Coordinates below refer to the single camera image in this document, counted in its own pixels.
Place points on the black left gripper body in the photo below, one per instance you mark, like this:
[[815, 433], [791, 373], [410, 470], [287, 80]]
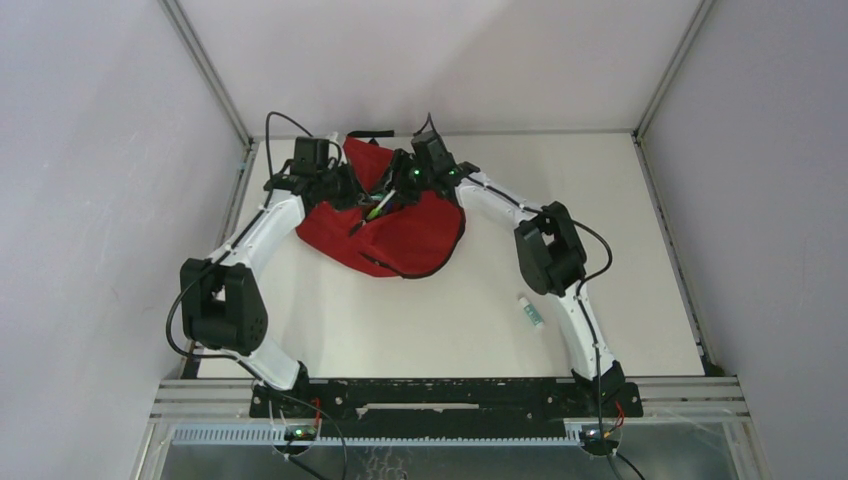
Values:
[[340, 188]]

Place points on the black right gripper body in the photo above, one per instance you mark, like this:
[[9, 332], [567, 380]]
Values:
[[414, 178]]

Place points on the red student backpack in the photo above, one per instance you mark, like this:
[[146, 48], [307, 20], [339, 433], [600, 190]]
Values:
[[408, 241]]

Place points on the green capped white pen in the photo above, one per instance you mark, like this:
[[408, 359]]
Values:
[[378, 209]]

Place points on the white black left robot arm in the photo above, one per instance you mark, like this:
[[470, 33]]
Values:
[[220, 301]]

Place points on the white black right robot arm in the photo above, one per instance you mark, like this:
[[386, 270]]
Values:
[[551, 255]]

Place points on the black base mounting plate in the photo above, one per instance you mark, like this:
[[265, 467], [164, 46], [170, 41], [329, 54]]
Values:
[[549, 397]]

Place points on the aluminium frame rail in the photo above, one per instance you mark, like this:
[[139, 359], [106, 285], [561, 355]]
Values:
[[175, 12]]

